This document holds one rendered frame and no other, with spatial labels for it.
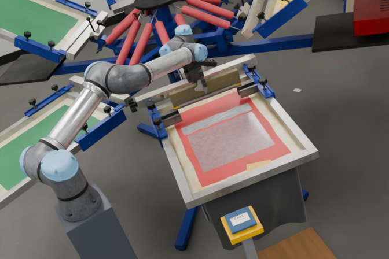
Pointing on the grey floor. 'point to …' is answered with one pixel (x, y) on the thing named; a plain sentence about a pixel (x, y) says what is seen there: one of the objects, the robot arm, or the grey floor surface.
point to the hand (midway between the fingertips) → (205, 89)
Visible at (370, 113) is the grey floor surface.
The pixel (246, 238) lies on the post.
